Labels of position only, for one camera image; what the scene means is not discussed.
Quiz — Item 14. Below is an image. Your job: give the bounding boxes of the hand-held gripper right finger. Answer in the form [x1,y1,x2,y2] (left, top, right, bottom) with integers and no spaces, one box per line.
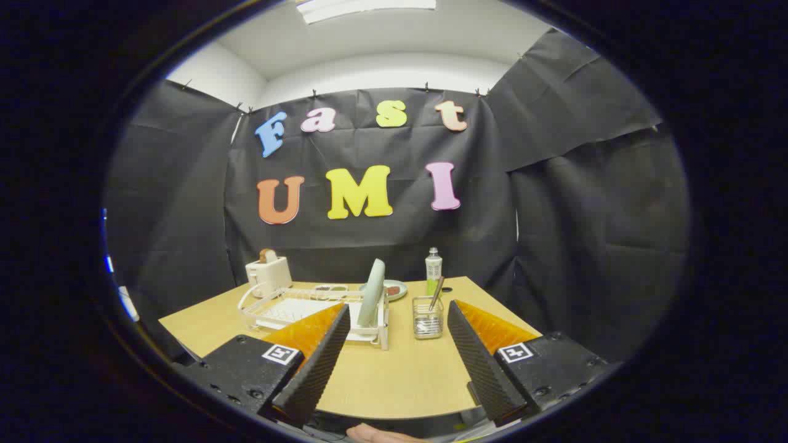
[448,300,616,427]

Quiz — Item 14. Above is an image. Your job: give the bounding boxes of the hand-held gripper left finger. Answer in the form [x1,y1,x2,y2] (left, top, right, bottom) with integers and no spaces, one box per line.
[175,301,352,428]

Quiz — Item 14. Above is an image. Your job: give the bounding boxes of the clear wire basket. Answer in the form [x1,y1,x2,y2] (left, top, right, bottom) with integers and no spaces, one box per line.
[412,296,444,340]

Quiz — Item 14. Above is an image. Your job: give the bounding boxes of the white wire dish rack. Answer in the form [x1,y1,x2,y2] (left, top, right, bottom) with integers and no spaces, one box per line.
[238,282,390,351]

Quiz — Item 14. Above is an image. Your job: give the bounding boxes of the pale green plate with meat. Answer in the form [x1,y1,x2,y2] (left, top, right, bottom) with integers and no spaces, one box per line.
[360,279,409,301]

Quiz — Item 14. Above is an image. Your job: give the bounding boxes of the white drain tray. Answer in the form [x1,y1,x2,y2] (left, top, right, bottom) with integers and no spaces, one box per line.
[255,297,376,342]

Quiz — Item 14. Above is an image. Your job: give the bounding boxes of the white toaster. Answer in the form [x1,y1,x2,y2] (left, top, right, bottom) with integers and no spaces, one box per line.
[245,255,293,299]

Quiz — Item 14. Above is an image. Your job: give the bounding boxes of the green drink bottle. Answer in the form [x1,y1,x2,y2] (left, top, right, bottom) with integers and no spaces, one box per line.
[425,247,443,297]

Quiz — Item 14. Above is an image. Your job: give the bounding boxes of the black backdrop cloth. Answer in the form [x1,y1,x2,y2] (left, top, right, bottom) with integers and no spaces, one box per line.
[103,28,690,364]

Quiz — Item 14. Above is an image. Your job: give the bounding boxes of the white ceiling light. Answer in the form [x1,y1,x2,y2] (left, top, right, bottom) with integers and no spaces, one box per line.
[295,0,436,25]

